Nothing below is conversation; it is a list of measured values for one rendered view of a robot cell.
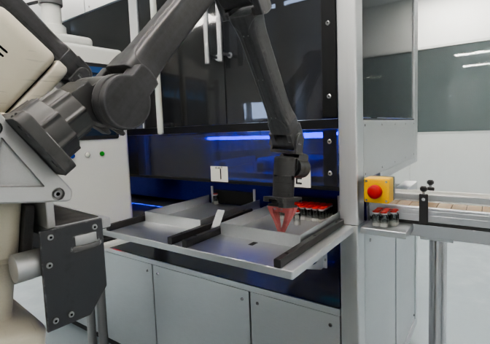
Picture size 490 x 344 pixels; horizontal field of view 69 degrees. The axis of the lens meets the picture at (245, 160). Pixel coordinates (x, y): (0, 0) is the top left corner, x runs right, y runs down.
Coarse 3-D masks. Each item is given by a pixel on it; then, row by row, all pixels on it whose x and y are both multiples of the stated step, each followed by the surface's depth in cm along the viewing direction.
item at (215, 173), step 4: (212, 168) 139; (216, 168) 138; (220, 168) 137; (224, 168) 136; (212, 172) 139; (216, 172) 138; (224, 172) 136; (212, 176) 140; (216, 176) 138; (224, 176) 136; (212, 180) 140; (216, 180) 139; (220, 180) 137; (224, 180) 136
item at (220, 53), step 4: (216, 8) 124; (216, 12) 124; (216, 16) 124; (216, 20) 124; (220, 20) 124; (216, 24) 125; (220, 24) 124; (220, 28) 124; (220, 32) 124; (220, 36) 124; (220, 40) 124; (220, 44) 125; (220, 48) 125; (220, 52) 125; (224, 52) 127; (228, 52) 130; (220, 56) 125; (228, 56) 130; (232, 56) 130; (220, 60) 125
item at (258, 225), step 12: (240, 216) 113; (252, 216) 119; (264, 216) 124; (336, 216) 111; (228, 228) 104; (240, 228) 101; (252, 228) 99; (264, 228) 110; (288, 228) 109; (300, 228) 108; (312, 228) 96; (252, 240) 99; (264, 240) 97; (276, 240) 94; (288, 240) 92; (300, 240) 91
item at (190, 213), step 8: (192, 200) 144; (200, 200) 148; (208, 200) 152; (256, 200) 136; (160, 208) 130; (168, 208) 133; (176, 208) 137; (184, 208) 140; (192, 208) 141; (200, 208) 141; (208, 208) 140; (216, 208) 140; (224, 208) 139; (232, 208) 124; (240, 208) 127; (256, 208) 136; (152, 216) 123; (160, 216) 120; (168, 216) 118; (176, 216) 116; (184, 216) 129; (192, 216) 128; (200, 216) 128; (208, 216) 113; (224, 216) 120; (168, 224) 118; (176, 224) 116; (184, 224) 114; (192, 224) 112; (200, 224) 110
